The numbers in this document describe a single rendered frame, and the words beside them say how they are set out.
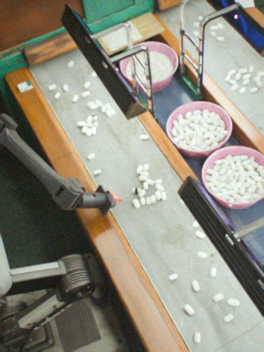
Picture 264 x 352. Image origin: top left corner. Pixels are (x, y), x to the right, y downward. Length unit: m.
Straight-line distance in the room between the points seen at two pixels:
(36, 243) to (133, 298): 1.14
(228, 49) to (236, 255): 1.25
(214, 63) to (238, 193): 0.69
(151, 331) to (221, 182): 0.64
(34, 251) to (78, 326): 0.81
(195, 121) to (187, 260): 0.64
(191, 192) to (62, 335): 0.83
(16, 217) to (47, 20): 1.11
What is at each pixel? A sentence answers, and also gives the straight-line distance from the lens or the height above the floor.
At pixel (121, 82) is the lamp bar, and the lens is 1.80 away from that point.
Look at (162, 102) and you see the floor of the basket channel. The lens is 2.31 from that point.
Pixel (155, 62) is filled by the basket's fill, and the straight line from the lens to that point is 2.40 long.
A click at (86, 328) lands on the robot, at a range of 2.03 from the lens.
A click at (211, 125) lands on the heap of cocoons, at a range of 2.15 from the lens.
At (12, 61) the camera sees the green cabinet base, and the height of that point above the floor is 0.81.
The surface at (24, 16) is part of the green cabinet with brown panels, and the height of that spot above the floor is 1.00.
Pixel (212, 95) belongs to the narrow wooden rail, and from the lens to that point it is 2.21.
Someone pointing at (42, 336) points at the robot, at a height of 0.52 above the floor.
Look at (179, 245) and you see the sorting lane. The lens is 1.83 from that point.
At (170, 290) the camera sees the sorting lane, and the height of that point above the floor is 0.74.
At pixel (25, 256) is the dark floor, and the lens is 2.76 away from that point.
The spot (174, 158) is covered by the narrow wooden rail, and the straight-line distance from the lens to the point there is 2.00.
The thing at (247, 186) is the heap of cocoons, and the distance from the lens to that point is 1.97.
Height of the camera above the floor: 2.38
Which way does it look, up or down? 56 degrees down
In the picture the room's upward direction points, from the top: 10 degrees counter-clockwise
